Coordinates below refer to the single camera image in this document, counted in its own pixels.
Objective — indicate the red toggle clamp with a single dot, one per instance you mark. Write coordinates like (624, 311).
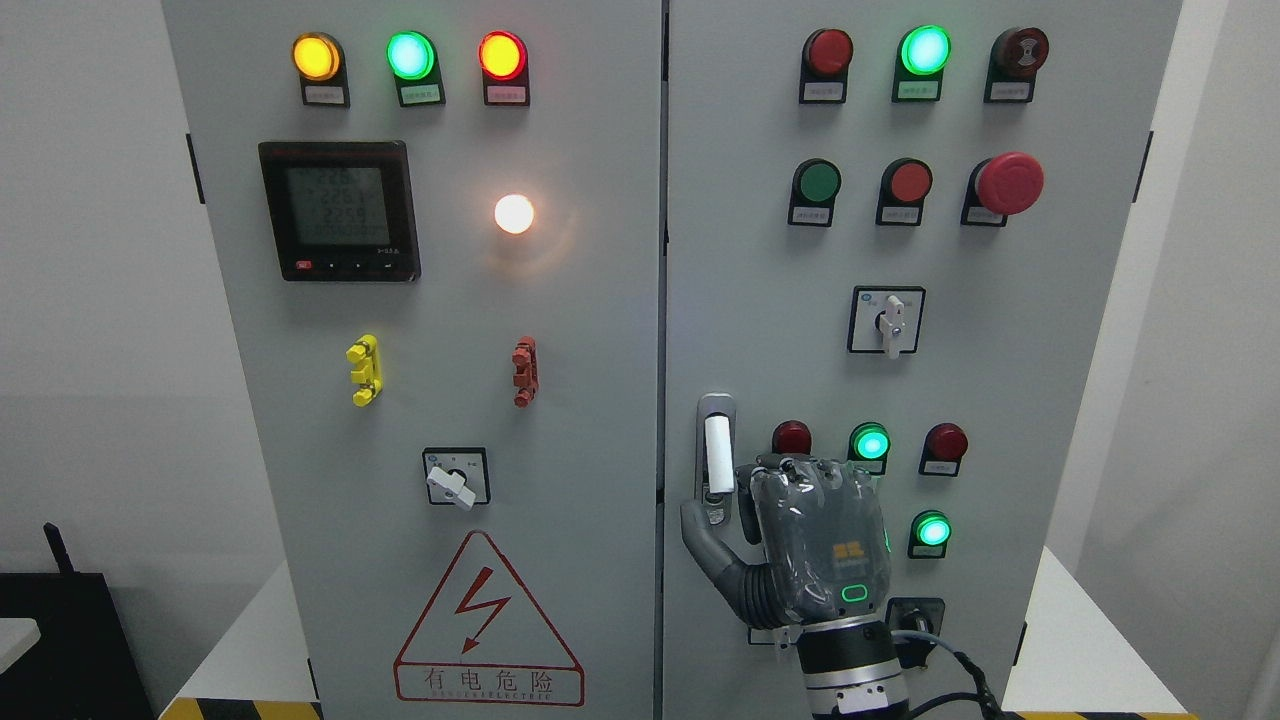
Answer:
(525, 371)

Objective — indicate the white rotary switch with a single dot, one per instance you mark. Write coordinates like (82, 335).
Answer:
(780, 639)
(885, 320)

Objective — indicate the green lit push button lower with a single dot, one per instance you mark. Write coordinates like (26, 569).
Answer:
(929, 535)

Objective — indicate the white glowing indicator light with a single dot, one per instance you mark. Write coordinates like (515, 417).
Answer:
(514, 213)

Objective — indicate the red electric hazard warning sticker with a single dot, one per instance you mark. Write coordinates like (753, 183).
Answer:
(483, 638)

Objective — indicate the dark red indicator top right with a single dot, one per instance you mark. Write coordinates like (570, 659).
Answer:
(824, 67)

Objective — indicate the white rotary switch left door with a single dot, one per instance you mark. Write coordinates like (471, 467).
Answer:
(457, 476)

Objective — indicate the red push button upper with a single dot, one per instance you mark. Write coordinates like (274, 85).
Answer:
(904, 185)

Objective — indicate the white rotary switch lower right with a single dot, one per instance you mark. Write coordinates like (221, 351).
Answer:
(780, 639)

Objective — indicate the black selector knob switch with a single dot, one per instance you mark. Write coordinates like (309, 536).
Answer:
(914, 614)

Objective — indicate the red emergency stop button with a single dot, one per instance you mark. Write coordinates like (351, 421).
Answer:
(999, 187)

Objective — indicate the dark red indicator middle right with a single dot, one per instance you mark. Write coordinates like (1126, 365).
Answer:
(943, 450)

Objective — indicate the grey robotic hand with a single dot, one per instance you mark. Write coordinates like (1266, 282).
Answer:
(822, 531)

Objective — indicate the white rotary switch upper right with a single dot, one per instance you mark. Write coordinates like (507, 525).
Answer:
(885, 320)

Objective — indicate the green indicator light top left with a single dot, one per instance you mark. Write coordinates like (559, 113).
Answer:
(416, 70)

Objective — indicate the dark red indicator middle left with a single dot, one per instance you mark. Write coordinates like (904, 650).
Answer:
(792, 437)

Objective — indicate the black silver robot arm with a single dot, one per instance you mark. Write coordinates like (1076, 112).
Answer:
(851, 670)

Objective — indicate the black digital power meter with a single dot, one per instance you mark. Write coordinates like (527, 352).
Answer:
(341, 211)

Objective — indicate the yellow toggle clamp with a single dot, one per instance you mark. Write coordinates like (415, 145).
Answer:
(364, 357)

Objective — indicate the black box with antenna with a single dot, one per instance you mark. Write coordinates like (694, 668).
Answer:
(81, 666)

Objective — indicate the green push button upper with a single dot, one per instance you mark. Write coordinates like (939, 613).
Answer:
(814, 187)

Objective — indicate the green indicator light top right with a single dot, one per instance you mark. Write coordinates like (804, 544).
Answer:
(920, 64)

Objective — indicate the green indicator light middle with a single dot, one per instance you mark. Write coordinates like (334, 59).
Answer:
(868, 447)

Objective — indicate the silver door handle lock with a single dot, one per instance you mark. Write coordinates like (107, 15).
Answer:
(714, 482)

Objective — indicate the dark red buzzer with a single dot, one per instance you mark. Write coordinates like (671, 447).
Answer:
(1014, 61)

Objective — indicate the red indicator light top left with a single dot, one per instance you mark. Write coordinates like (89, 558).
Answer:
(504, 62)

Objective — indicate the grey electrical control cabinet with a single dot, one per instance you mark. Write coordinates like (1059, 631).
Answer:
(658, 149)

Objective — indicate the green indicator light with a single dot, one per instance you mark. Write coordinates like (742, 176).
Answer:
(868, 447)
(416, 70)
(920, 64)

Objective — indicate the dark red indicator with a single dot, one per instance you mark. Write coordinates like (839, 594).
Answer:
(792, 437)
(824, 67)
(943, 450)

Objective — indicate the yellow indicator light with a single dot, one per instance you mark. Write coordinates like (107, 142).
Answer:
(321, 64)

